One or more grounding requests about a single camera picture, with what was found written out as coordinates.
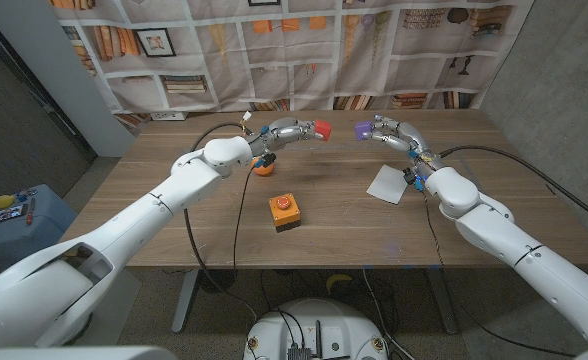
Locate blue-grey stool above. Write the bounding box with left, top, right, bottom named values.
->
left=0, top=183, right=79, bottom=269

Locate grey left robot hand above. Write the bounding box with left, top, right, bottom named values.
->
left=260, top=116, right=320, bottom=154

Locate white paper sheet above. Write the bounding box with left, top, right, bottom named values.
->
left=366, top=164, right=409, bottom=206

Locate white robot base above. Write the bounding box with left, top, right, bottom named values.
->
left=242, top=298, right=390, bottom=360

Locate thick black cable right arm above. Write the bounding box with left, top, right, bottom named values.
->
left=438, top=144, right=588, bottom=232

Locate yellow object under table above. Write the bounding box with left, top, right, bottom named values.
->
left=325, top=272, right=354, bottom=295

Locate black round object under table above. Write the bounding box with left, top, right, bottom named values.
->
left=197, top=268, right=239, bottom=295

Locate printed bookshelf backdrop cloth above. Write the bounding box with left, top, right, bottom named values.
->
left=48, top=0, right=535, bottom=131

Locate orange ball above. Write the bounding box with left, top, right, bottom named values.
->
left=251, top=158, right=276, bottom=178

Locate white power strip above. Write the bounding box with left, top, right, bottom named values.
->
left=149, top=110, right=189, bottom=122

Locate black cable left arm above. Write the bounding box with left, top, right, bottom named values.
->
left=182, top=121, right=259, bottom=322

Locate grey table leg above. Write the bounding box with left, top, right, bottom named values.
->
left=171, top=268, right=200, bottom=335
left=426, top=267, right=460, bottom=335

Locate thin black cable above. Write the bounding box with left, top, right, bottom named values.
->
left=421, top=189, right=575, bottom=357

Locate purple magnetic block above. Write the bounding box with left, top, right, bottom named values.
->
left=354, top=119, right=375, bottom=142

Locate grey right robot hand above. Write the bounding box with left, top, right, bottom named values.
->
left=366, top=114, right=438, bottom=169

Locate red magnetic block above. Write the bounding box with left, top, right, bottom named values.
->
left=313, top=118, right=333, bottom=143

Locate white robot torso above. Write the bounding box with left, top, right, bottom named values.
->
left=0, top=344, right=588, bottom=360

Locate orange emergency stop button box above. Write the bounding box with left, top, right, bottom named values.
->
left=267, top=192, right=302, bottom=234

